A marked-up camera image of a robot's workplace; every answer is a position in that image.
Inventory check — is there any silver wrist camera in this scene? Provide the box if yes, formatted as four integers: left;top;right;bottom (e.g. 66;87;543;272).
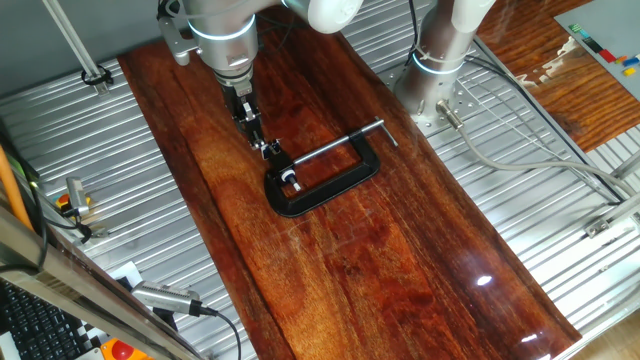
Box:
158;13;202;67

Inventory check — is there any thick grey robot cable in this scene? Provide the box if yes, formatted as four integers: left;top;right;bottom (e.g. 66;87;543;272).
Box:
435;99;640;199

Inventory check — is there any orange pole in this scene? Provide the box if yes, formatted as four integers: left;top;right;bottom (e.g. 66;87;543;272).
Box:
0;144;35;232

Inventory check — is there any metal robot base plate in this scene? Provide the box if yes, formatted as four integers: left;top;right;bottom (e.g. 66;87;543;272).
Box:
384;63;496;137

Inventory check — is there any orange emergency stop box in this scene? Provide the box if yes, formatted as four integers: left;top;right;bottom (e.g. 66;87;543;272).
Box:
99;337;154;360

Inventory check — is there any grey board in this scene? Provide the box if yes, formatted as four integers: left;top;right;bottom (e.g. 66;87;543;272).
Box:
553;0;640;102

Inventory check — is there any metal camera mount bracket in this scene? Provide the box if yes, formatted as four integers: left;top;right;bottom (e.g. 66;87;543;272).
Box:
79;222;110;240

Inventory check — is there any black C-clamp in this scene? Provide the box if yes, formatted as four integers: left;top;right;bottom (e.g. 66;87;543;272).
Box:
263;117;400;219

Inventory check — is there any aluminium profile bar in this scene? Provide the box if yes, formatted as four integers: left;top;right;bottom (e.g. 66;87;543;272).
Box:
583;192;640;240
609;148;640;181

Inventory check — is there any black keyboard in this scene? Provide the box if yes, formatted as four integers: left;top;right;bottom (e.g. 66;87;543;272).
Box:
0;279;85;360

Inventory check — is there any wood grain sheet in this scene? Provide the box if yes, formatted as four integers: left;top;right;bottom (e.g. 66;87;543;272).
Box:
475;0;640;154

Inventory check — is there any metal tripod pole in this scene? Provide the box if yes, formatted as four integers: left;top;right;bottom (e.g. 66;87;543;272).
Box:
42;0;110;96

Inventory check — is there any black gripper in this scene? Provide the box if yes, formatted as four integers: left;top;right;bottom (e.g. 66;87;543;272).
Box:
219;79;267;153

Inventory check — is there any ribbed silver camera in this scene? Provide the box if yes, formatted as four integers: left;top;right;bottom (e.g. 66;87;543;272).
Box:
130;279;205;318

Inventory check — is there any black camera cable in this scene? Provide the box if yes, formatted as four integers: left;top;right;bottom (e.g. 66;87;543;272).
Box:
199;305;244;360

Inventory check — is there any glossy red-brown wooden board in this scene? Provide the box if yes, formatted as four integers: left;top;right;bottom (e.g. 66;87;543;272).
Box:
118;4;584;360

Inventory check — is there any black white marker sheet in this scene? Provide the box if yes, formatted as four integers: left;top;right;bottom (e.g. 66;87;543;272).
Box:
73;260;145;351

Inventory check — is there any small silver camera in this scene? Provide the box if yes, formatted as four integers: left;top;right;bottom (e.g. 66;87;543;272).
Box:
65;176;92;217

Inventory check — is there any steel frame beam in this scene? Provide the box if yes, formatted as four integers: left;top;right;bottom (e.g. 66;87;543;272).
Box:
0;197;209;360

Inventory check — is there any black clamp ring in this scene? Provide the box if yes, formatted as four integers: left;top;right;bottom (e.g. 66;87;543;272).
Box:
80;64;115;87

